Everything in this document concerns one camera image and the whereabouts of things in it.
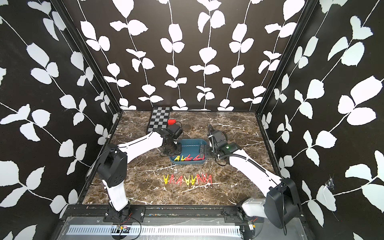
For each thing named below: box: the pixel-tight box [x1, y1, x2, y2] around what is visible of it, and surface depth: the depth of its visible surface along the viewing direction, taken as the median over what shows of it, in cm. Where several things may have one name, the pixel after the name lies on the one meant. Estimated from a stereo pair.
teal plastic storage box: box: [169, 138, 207, 165], surface depth 95 cm
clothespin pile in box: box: [173, 154, 206, 162], surface depth 95 cm
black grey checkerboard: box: [147, 107, 170, 132], surface depth 117 cm
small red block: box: [167, 119, 177, 125], surface depth 117 cm
